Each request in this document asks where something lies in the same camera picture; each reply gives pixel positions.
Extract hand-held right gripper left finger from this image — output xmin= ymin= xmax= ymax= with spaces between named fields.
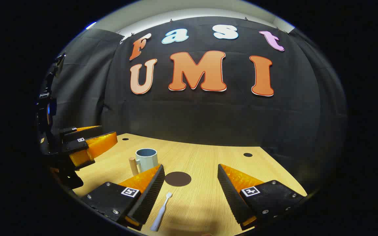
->
xmin=81 ymin=164 xmax=165 ymax=231

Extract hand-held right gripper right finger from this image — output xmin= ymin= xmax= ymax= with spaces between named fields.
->
xmin=217 ymin=164 xmax=307 ymax=231

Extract white toothbrush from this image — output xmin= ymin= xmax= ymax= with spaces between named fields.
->
xmin=150 ymin=192 xmax=172 ymax=232

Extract dark brown round coaster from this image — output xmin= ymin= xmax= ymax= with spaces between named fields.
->
xmin=165 ymin=171 xmax=192 ymax=187

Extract light blue cup wooden handle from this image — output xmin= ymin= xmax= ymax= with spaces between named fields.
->
xmin=129 ymin=148 xmax=158 ymax=176

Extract wooden desktop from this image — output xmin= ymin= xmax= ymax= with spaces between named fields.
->
xmin=73 ymin=133 xmax=307 ymax=236

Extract black backdrop cloth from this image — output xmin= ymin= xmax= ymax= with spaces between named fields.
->
xmin=43 ymin=16 xmax=348 ymax=194

